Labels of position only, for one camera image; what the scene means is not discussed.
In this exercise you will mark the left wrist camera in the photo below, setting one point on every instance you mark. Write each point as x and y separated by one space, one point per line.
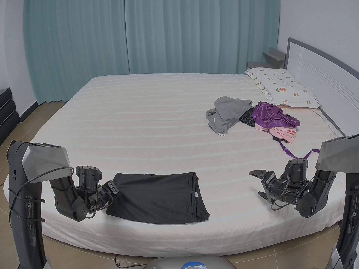
112 188

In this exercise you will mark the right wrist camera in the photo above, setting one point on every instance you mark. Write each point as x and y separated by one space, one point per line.
269 176

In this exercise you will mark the white printed pillow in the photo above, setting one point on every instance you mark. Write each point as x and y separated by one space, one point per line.
283 87

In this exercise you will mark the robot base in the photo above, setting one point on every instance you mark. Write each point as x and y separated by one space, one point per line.
190 264

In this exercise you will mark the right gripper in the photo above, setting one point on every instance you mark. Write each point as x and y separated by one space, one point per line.
274 190

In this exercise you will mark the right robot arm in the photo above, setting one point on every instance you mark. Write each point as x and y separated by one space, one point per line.
333 153

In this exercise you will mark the pink garment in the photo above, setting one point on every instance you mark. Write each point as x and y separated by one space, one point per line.
284 133

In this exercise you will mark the purple garment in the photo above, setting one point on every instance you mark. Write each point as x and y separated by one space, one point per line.
269 115

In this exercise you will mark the grey garment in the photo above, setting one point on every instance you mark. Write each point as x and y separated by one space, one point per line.
227 112

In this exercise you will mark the blue-green curtain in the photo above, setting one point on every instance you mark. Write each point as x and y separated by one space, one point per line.
202 27
75 38

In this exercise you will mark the bed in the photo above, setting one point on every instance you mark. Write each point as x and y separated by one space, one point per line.
140 116

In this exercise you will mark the black chest of drawers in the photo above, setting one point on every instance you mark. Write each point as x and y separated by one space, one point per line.
7 116

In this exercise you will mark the shiny black garment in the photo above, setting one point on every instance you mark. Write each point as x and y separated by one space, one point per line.
248 119

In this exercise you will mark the black T-shirt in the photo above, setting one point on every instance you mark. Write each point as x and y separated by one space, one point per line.
157 197

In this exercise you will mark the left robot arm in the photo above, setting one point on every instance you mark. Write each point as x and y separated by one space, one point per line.
36 161

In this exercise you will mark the grey bedside table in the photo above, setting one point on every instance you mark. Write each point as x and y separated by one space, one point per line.
272 56

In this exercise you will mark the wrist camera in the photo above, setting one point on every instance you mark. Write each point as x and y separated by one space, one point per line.
112 188
269 176

